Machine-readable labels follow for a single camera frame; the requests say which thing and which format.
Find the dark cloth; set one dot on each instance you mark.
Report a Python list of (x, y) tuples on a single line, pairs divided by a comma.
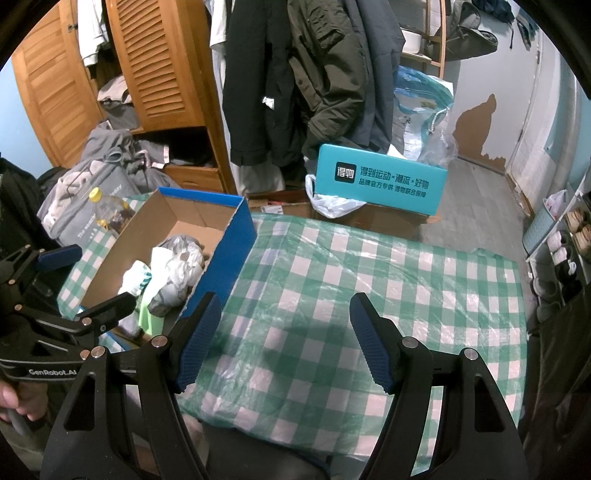
[(558, 378)]

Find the black coat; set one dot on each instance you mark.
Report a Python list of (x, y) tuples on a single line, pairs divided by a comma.
[(23, 207)]

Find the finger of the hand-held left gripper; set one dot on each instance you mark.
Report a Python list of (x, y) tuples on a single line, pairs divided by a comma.
[(62, 256), (113, 309)]

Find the floral plastic bag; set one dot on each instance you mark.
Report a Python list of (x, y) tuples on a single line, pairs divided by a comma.
[(180, 272)]

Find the wooden louvred wardrobe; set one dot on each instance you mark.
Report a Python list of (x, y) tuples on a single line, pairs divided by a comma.
[(157, 69)]

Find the brown cardboard box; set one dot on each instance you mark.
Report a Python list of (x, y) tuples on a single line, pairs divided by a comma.
[(392, 224)]

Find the blue and white socks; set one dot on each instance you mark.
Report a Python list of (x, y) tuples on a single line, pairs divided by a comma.
[(136, 277)]

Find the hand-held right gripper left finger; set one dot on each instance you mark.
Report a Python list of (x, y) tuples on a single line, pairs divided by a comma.
[(198, 341)]

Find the yellow-capped oil bottle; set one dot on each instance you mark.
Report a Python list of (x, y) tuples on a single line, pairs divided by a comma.
[(111, 212)]

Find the light blue bin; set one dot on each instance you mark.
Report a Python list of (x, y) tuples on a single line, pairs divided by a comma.
[(538, 235)]

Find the white basin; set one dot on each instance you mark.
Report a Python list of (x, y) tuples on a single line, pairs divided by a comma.
[(410, 39)]

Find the blue and clear plastic bag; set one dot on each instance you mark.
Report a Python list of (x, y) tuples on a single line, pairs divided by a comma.
[(425, 120)]

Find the small white plastic bag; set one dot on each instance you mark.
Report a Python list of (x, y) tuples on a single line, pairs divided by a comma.
[(554, 201)]

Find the white shirt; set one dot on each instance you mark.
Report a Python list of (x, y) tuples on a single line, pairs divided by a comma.
[(92, 32)]

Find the green checked tablecloth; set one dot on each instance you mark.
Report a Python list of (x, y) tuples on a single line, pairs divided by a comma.
[(369, 286)]

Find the light green cloth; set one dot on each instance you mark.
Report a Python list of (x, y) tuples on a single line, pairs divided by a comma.
[(147, 316)]

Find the olive hanging bag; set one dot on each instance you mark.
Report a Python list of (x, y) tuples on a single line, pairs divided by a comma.
[(471, 37)]

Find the grey tote bag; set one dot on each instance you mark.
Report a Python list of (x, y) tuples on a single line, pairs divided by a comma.
[(74, 217)]

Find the blue-sided cardboard box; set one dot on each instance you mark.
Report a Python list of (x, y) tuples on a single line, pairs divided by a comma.
[(240, 240)]

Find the black hanging jacket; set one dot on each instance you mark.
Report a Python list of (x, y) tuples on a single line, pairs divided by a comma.
[(258, 92)]

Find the navy hanging jacket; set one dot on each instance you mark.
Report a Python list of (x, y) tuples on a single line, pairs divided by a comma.
[(383, 69)]

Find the grey hoodie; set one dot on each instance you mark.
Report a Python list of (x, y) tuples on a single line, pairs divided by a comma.
[(120, 152)]

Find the teal printed box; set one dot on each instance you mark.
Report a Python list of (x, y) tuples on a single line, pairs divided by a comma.
[(383, 180)]

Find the white door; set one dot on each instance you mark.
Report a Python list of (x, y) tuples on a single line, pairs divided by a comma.
[(540, 106)]

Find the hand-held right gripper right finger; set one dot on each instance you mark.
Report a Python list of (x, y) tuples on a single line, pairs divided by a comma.
[(374, 346)]

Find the person's left hand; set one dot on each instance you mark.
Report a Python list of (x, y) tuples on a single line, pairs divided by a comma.
[(27, 401)]

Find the grey folded clothes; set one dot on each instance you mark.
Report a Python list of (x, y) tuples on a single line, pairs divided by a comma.
[(117, 104)]

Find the assorted shoes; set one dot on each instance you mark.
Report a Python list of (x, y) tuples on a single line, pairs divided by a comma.
[(577, 230)]

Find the wooden rack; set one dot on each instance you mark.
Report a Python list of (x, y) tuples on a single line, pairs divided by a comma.
[(436, 41)]

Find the white shoe rack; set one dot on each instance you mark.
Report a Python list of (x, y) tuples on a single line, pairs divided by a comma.
[(572, 203)]

